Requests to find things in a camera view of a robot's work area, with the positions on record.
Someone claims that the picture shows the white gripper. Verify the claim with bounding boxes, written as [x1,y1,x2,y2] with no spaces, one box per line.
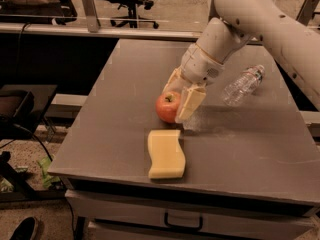
[163,44,224,123]

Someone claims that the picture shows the red apple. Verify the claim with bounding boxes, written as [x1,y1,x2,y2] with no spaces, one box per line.
[156,91,181,123]

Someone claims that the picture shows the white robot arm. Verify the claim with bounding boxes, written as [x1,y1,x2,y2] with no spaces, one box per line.
[164,0,320,123]

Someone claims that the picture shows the yellow wavy sponge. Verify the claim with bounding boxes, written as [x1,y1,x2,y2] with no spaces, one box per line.
[147,130,186,179]

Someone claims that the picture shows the clear plastic water bottle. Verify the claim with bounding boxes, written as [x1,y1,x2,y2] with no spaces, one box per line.
[221,65,265,107]

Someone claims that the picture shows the metal glass railing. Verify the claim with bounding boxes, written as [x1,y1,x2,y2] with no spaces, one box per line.
[0,0,320,46]

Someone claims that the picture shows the grey drawer cabinet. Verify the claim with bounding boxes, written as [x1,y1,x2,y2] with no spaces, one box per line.
[66,190,319,240]

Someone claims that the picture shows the green snack bag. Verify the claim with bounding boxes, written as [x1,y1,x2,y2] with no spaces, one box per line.
[37,157,61,189]

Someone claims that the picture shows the black shoe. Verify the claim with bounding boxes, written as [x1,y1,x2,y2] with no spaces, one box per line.
[9,217,39,240]

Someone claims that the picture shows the black drawer handle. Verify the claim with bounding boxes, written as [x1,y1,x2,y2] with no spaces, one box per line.
[163,211,203,231]

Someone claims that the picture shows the black cable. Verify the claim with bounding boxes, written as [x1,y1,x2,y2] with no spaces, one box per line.
[0,123,54,162]

